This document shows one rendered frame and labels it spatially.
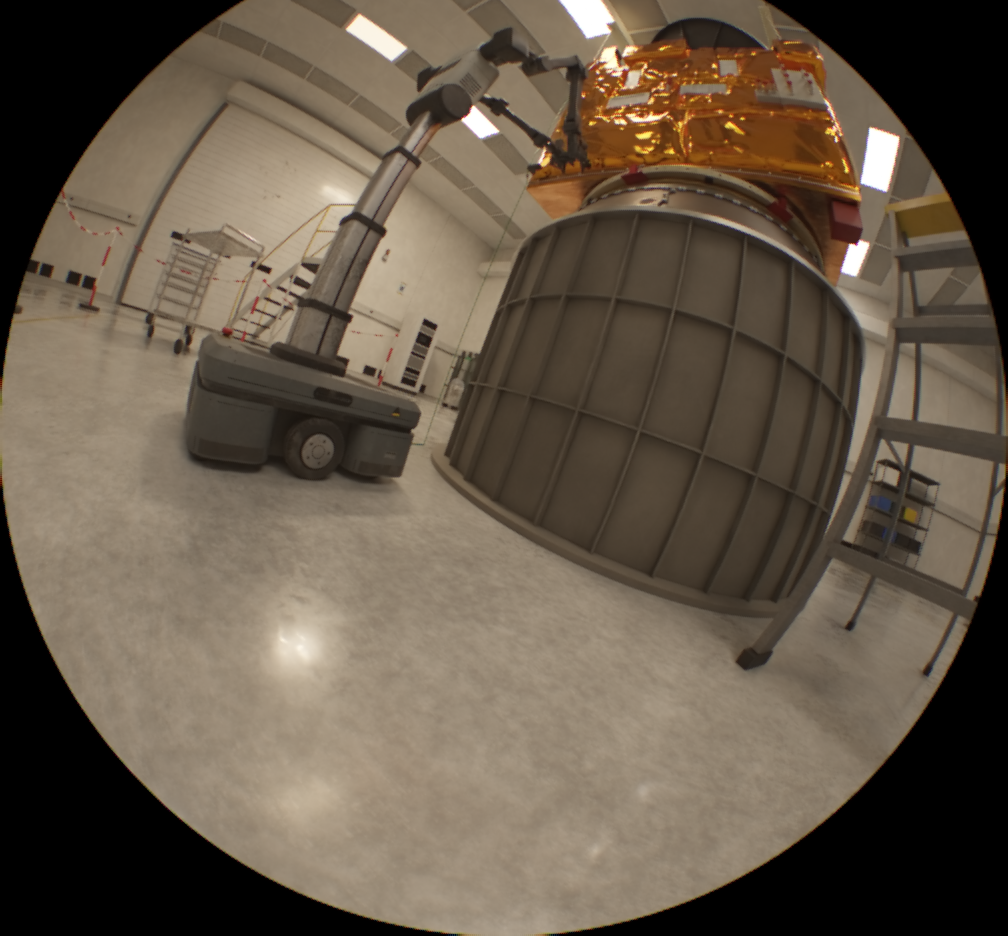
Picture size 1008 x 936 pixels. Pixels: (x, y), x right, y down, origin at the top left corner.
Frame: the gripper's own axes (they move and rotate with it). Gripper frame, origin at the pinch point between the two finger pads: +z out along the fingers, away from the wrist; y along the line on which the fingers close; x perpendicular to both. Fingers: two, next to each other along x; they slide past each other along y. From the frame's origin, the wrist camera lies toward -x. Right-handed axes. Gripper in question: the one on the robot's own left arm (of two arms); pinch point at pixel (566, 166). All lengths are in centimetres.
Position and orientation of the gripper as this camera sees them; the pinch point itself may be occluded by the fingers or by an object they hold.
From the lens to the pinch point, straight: 213.6
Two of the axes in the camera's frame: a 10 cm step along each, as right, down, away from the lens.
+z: 5.9, 1.7, 7.9
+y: -7.3, -2.9, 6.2
